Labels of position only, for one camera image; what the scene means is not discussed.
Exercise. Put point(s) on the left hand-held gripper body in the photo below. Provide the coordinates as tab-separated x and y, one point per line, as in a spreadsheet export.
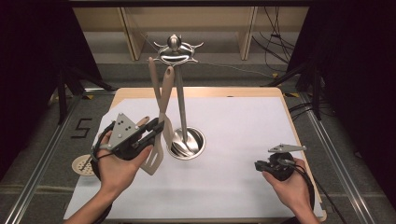
123	130

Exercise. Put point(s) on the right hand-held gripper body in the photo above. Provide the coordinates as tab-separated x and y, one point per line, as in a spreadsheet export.
280	166

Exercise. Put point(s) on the metal utensil rack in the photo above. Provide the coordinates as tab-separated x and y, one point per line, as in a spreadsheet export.
181	102

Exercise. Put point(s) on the person's right hand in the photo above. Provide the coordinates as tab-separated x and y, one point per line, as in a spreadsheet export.
294	189

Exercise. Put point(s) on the person's left hand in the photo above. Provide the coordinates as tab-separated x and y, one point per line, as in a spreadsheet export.
120	174

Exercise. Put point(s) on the white paper sheet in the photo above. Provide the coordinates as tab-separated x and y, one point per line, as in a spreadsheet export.
243	130

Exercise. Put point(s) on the beige perforated skimmer spoon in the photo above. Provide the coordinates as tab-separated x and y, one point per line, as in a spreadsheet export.
81	165

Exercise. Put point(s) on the wooden table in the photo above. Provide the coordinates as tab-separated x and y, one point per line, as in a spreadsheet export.
199	92

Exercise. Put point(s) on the black tripod stand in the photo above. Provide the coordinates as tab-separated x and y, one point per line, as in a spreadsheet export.
62	93
314	90

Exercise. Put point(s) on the black curtain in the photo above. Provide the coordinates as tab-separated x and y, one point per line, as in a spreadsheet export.
28	77
361	77

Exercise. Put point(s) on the light wooden shelf unit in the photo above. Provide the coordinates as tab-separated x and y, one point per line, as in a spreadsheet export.
186	18

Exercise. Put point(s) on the aluminium floor rail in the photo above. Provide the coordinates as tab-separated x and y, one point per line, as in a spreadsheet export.
339	161
40	161

